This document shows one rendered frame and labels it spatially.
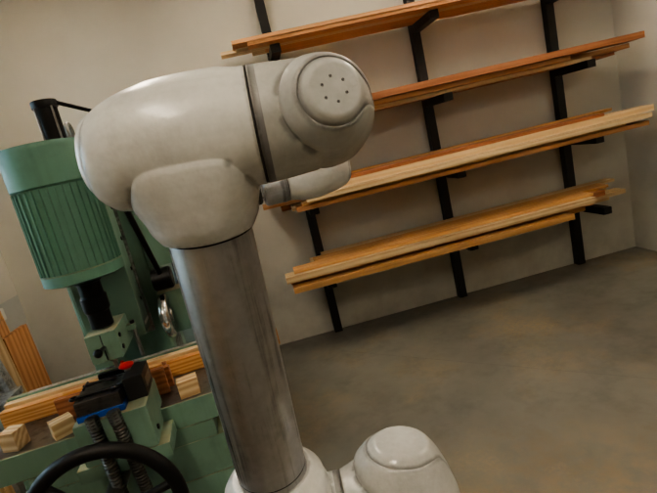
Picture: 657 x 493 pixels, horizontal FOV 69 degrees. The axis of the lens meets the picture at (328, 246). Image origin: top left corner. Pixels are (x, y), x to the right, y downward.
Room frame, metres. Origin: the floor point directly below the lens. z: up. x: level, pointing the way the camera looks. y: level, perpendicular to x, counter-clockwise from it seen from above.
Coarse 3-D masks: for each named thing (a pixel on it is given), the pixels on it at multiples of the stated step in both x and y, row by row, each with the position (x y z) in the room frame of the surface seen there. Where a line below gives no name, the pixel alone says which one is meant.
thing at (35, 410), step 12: (168, 360) 1.14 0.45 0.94; (180, 360) 1.13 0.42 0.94; (192, 360) 1.14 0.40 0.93; (180, 372) 1.13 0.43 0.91; (60, 396) 1.08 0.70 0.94; (12, 408) 1.07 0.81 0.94; (24, 408) 1.06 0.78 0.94; (36, 408) 1.07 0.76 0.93; (48, 408) 1.07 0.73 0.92; (12, 420) 1.06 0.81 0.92; (24, 420) 1.06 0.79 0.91
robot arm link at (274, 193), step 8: (264, 184) 1.06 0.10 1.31; (272, 184) 1.06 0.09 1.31; (280, 184) 1.06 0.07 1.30; (264, 192) 1.07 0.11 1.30; (272, 192) 1.06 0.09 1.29; (280, 192) 1.06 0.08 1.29; (288, 192) 1.07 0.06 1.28; (264, 200) 1.08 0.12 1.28; (272, 200) 1.07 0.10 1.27; (280, 200) 1.08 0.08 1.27; (288, 200) 1.09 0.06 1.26
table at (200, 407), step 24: (168, 408) 0.97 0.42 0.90; (192, 408) 0.98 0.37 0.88; (216, 408) 0.99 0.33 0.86; (48, 432) 0.98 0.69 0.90; (72, 432) 0.96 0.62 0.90; (168, 432) 0.92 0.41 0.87; (0, 456) 0.93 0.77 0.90; (24, 456) 0.92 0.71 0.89; (48, 456) 0.93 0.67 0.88; (0, 480) 0.91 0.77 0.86
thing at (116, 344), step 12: (120, 324) 1.13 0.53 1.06; (96, 336) 1.06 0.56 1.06; (108, 336) 1.07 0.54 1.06; (120, 336) 1.10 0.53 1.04; (132, 336) 1.20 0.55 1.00; (96, 348) 1.06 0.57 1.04; (108, 348) 1.07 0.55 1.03; (120, 348) 1.07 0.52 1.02; (96, 360) 1.06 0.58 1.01; (108, 360) 1.06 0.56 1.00
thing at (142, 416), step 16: (144, 400) 0.90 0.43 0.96; (160, 400) 1.00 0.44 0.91; (128, 416) 0.87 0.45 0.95; (144, 416) 0.88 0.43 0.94; (160, 416) 0.96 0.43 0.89; (80, 432) 0.85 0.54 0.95; (112, 432) 0.86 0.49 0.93; (144, 432) 0.87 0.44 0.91; (160, 432) 0.91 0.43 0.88; (96, 464) 0.85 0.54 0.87
